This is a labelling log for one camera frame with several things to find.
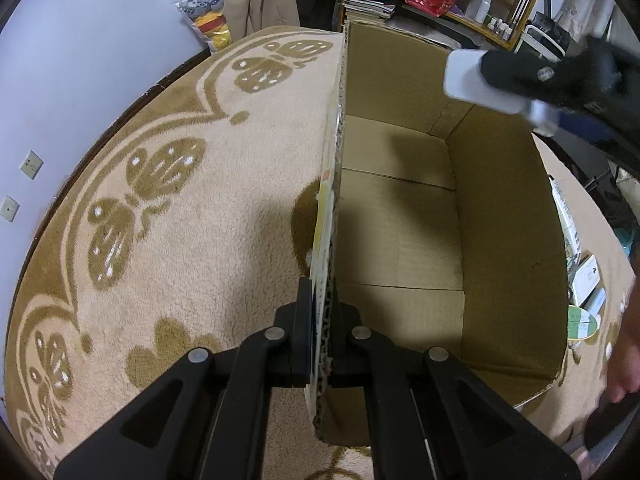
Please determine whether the white rolling cart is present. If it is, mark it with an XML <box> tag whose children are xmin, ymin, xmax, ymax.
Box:
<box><xmin>515</xmin><ymin>10</ymin><xmax>572</xmax><ymax>61</ymax></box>

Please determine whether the cream duvet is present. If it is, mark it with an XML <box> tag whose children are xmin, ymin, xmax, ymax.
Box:
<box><xmin>551</xmin><ymin>0</ymin><xmax>619</xmax><ymax>41</ymax></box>

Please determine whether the white tube bottle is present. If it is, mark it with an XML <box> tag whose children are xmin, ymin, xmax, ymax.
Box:
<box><xmin>550</xmin><ymin>175</ymin><xmax>583</xmax><ymax>281</ymax></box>

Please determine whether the stack of books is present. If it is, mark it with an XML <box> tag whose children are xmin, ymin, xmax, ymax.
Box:
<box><xmin>342</xmin><ymin>0</ymin><xmax>399</xmax><ymax>24</ymax></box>

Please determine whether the white plastic bottle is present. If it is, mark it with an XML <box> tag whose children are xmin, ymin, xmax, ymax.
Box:
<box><xmin>465</xmin><ymin>0</ymin><xmax>493</xmax><ymax>24</ymax></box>

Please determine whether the bag of plush toys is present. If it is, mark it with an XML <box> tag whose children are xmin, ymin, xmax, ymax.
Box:
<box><xmin>175</xmin><ymin>0</ymin><xmax>234</xmax><ymax>54</ymax></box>

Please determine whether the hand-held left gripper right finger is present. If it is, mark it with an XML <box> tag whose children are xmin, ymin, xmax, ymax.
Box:
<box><xmin>327</xmin><ymin>285</ymin><xmax>583</xmax><ymax>480</ymax></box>

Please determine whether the beige patterned blanket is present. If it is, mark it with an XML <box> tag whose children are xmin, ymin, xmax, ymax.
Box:
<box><xmin>2</xmin><ymin>25</ymin><xmax>640</xmax><ymax>480</ymax></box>

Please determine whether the white plastic device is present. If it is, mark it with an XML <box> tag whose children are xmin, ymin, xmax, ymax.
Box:
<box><xmin>569</xmin><ymin>254</ymin><xmax>599</xmax><ymax>307</ymax></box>

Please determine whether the row of small bottles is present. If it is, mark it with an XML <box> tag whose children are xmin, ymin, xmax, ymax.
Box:
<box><xmin>486</xmin><ymin>16</ymin><xmax>516</xmax><ymax>42</ymax></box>

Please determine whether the cardboard box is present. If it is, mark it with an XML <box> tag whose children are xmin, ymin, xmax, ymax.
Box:
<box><xmin>305</xmin><ymin>20</ymin><xmax>573</xmax><ymax>446</ymax></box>

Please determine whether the dark rounded object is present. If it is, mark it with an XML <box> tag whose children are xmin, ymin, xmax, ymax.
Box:
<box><xmin>582</xmin><ymin>400</ymin><xmax>637</xmax><ymax>467</ymax></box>

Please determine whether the person's bare leg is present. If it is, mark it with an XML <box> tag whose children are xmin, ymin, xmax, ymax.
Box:
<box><xmin>606</xmin><ymin>280</ymin><xmax>640</xmax><ymax>403</ymax></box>

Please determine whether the green round disc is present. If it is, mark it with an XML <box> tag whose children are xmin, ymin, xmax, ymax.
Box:
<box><xmin>566</xmin><ymin>305</ymin><xmax>601</xmax><ymax>347</ymax></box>

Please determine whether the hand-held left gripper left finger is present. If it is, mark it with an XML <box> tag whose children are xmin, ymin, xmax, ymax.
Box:
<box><xmin>52</xmin><ymin>276</ymin><xmax>317</xmax><ymax>480</ymax></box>

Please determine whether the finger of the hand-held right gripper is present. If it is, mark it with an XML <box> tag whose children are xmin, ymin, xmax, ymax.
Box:
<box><xmin>477</xmin><ymin>49</ymin><xmax>587</xmax><ymax>107</ymax></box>
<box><xmin>555</xmin><ymin>109</ymin><xmax>621</xmax><ymax>150</ymax></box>

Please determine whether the white rounded power bank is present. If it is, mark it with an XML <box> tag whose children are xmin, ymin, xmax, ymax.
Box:
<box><xmin>444</xmin><ymin>49</ymin><xmax>558</xmax><ymax>137</ymax></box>

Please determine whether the grey-blue oblong case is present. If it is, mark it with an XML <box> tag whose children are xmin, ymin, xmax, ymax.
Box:
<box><xmin>581</xmin><ymin>287</ymin><xmax>607</xmax><ymax>322</ymax></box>

